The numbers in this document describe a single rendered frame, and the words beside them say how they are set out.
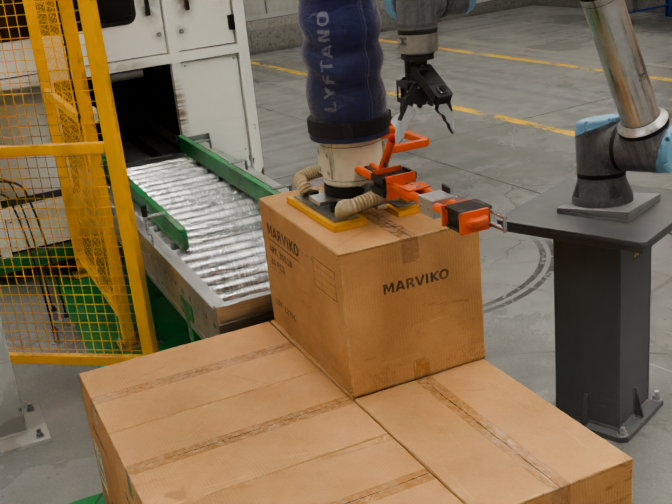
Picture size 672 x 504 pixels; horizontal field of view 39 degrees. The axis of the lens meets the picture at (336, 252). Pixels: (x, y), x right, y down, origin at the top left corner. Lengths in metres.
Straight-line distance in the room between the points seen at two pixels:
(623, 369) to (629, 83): 0.96
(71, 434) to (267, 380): 1.25
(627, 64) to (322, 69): 0.88
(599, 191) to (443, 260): 0.78
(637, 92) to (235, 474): 1.55
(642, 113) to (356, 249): 1.01
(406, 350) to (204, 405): 0.55
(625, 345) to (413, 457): 1.19
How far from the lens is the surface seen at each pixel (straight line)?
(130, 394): 2.70
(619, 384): 3.27
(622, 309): 3.17
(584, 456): 2.25
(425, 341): 2.53
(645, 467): 3.22
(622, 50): 2.82
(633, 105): 2.91
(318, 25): 2.49
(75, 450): 3.62
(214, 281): 3.40
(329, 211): 2.59
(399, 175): 2.39
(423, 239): 2.43
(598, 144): 3.06
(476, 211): 2.10
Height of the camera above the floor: 1.76
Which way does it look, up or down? 20 degrees down
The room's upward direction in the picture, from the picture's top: 6 degrees counter-clockwise
